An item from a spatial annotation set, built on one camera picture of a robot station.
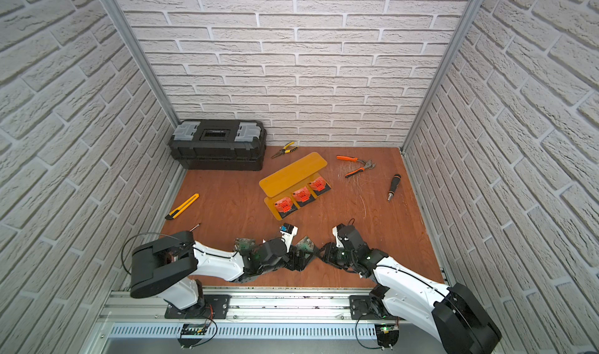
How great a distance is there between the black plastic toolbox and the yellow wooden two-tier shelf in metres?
0.17

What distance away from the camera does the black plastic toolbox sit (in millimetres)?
1000

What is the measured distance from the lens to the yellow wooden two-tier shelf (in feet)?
2.92
